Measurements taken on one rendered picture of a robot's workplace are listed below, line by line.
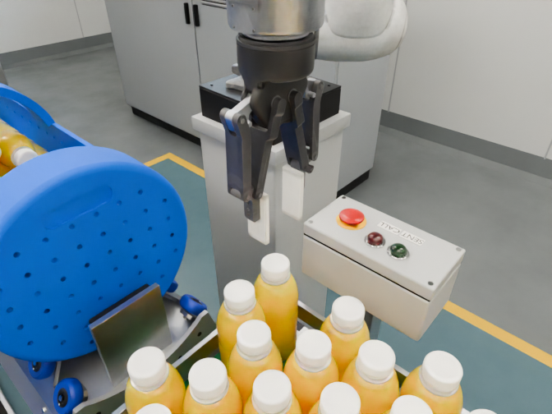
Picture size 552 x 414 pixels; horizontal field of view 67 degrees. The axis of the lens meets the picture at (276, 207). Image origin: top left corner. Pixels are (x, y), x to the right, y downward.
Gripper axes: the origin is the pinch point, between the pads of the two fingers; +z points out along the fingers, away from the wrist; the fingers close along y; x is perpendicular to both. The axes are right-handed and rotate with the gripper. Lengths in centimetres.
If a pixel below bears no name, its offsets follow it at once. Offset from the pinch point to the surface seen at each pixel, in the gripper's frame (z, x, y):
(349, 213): 6.3, 3.2, -12.3
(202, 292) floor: 118, -90, -48
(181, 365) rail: 20.1, -3.8, 14.6
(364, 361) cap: 9.3, 17.0, 5.0
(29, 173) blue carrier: -5.7, -19.2, 19.4
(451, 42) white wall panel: 44, -80, -266
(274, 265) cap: 9.4, 0.1, 0.4
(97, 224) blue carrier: 1.8, -15.5, 15.4
